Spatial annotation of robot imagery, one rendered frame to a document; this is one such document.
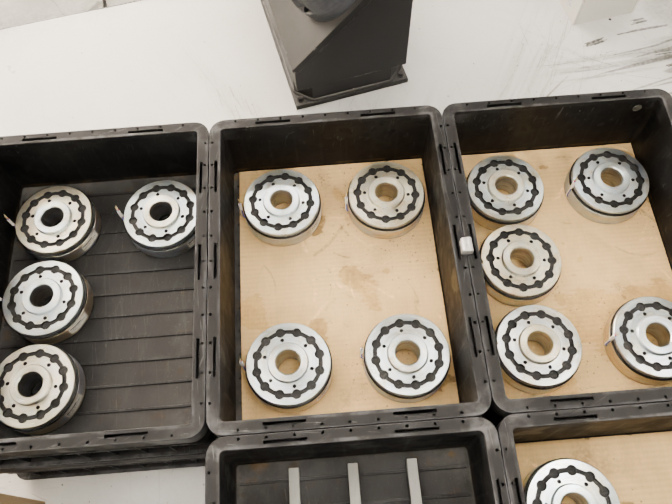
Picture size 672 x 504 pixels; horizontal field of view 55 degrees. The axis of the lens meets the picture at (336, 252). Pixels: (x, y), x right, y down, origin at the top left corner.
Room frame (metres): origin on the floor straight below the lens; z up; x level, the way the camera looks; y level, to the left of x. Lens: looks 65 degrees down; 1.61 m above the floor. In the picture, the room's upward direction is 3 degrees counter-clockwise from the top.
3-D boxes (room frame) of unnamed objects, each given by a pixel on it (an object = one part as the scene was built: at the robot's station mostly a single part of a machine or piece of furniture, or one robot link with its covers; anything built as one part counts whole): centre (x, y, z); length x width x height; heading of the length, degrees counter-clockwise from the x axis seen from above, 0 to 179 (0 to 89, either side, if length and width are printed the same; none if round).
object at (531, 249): (0.33, -0.23, 0.86); 0.05 x 0.05 x 0.01
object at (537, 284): (0.33, -0.23, 0.86); 0.10 x 0.10 x 0.01
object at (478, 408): (0.32, 0.00, 0.92); 0.40 x 0.30 x 0.02; 2
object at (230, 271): (0.32, 0.00, 0.87); 0.40 x 0.30 x 0.11; 2
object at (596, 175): (0.44, -0.37, 0.86); 0.05 x 0.05 x 0.01
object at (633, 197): (0.44, -0.37, 0.86); 0.10 x 0.10 x 0.01
